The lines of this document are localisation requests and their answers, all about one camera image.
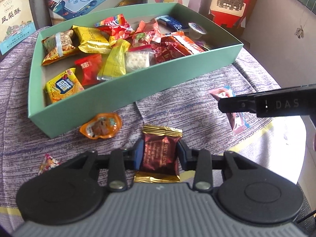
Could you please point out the small red snack packet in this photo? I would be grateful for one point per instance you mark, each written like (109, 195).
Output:
(90, 66)

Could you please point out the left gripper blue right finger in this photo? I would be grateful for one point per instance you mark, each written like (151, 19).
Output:
(199, 161)

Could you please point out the yellow cracker packet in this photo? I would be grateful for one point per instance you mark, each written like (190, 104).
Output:
(63, 86)

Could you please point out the dark red foil wrapper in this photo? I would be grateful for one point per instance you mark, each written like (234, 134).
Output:
(169, 50)

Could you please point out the mint green cardboard box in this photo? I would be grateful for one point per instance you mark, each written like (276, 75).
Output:
(105, 60)

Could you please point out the pink green candy packet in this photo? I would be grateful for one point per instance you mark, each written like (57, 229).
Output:
(141, 41)

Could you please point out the Hello Kitty candy packet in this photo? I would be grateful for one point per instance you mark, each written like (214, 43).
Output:
(48, 163)

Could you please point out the orange noodle snack bag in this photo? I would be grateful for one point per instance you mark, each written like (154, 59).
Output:
(59, 46)

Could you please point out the framed pineapple cake box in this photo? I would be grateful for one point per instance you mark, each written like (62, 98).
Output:
(17, 23)

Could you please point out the purple striped tablecloth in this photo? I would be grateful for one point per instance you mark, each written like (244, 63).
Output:
(277, 144)

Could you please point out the maroon gold chocolate packet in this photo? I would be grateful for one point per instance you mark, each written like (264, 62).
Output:
(160, 159)

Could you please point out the tall orange snack bag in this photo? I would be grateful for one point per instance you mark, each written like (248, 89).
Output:
(184, 40)

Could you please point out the yellow green snack stick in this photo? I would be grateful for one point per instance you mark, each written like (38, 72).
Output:
(114, 65)

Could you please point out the red gift bag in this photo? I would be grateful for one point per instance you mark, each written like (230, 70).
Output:
(232, 14)

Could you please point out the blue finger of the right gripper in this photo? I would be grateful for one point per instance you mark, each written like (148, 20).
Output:
(239, 103)

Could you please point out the blue snack packet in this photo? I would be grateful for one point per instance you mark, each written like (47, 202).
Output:
(172, 23)

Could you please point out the person's right hand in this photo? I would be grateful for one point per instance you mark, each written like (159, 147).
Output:
(314, 143)

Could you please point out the clear jelly cup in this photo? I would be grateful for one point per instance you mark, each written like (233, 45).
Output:
(196, 31)

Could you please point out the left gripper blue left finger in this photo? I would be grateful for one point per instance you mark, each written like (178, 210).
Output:
(121, 160)

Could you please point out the orange jelly cup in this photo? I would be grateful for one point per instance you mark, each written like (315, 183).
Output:
(102, 126)

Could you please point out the orange snack pouch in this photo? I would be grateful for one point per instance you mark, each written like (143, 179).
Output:
(151, 29)

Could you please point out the Skittles rainbow candy bag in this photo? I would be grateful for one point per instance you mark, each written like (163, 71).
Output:
(116, 27)

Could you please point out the yellow Hsun cake packet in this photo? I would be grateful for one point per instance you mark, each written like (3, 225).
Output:
(91, 40)

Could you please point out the white cracker clear packet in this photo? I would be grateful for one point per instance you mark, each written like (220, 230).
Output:
(137, 60)

